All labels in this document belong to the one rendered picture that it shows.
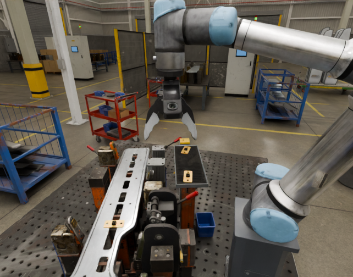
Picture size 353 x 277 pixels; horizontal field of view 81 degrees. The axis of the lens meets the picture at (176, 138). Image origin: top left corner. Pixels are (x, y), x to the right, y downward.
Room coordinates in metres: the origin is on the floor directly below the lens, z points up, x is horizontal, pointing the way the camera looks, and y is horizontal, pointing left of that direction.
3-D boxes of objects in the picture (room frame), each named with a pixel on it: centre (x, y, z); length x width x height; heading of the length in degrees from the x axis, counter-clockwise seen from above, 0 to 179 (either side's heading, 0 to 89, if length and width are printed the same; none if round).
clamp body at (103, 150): (1.22, 0.47, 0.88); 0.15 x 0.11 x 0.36; 92
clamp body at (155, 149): (1.24, 0.12, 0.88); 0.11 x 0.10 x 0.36; 92
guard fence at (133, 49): (6.94, 0.97, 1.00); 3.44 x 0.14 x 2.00; 165
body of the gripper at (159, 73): (0.57, 0.02, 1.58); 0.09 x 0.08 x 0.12; 1
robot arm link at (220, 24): (0.54, -0.08, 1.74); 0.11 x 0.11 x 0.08; 68
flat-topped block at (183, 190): (0.88, -0.06, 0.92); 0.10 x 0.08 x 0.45; 2
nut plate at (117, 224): (0.64, 0.27, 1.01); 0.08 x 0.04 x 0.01; 93
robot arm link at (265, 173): (0.57, -0.32, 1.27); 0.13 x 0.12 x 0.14; 158
